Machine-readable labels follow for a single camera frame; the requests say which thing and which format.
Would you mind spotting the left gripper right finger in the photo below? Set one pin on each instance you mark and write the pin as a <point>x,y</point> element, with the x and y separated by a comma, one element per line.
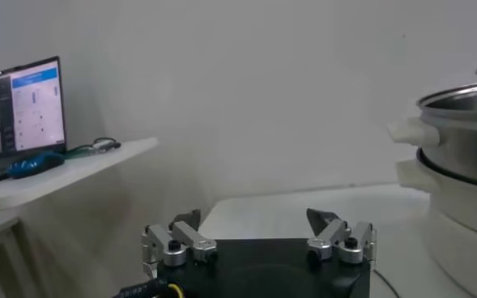
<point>339,239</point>

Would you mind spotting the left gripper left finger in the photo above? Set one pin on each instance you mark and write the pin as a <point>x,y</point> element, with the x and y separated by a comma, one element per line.
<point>181,241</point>

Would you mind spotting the stainless steel steamer basket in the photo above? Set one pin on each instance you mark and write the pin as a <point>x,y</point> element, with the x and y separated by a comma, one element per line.
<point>456,137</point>

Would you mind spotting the white side table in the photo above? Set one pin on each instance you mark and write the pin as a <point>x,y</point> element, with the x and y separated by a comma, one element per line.
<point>80,170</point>

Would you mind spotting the blue computer mouse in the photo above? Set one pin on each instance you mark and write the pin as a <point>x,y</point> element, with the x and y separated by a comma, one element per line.
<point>35,164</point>

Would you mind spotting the open black laptop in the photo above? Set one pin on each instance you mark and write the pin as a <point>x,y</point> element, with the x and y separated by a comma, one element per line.
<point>31,109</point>

